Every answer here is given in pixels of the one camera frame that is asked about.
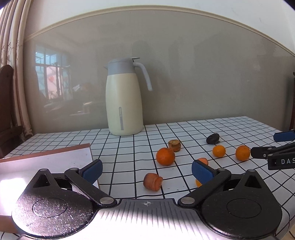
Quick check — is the carrot chunk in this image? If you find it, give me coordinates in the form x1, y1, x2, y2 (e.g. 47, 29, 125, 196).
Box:
143, 173, 163, 191

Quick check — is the wooden leather sofa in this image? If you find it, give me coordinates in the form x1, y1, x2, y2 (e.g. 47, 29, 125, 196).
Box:
1, 64, 22, 159

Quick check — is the brown shallow cardboard box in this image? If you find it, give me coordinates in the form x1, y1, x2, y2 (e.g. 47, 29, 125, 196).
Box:
1, 143, 93, 234

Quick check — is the small carrot piece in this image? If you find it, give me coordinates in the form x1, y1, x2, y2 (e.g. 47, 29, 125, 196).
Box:
197, 157, 209, 165

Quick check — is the dark purple fruit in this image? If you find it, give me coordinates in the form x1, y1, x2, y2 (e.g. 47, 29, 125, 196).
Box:
206, 133, 220, 145

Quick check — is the small tangerine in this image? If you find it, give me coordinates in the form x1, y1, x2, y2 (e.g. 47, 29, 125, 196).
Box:
212, 145, 226, 158

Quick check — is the large orange tangerine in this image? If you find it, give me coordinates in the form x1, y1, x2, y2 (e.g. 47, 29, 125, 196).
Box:
156, 148, 176, 166

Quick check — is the beige floral curtain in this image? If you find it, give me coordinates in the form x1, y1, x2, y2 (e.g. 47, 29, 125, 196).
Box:
1, 0, 33, 141

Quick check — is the brown-topped carrot stump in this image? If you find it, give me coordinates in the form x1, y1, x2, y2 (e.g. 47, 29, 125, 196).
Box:
168, 140, 181, 152

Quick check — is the checkered white tablecloth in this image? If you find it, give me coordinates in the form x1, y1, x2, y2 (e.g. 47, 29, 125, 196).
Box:
6, 116, 294, 239

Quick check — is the cream thermos jug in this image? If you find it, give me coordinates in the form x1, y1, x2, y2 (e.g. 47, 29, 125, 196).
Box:
105, 57, 152, 136

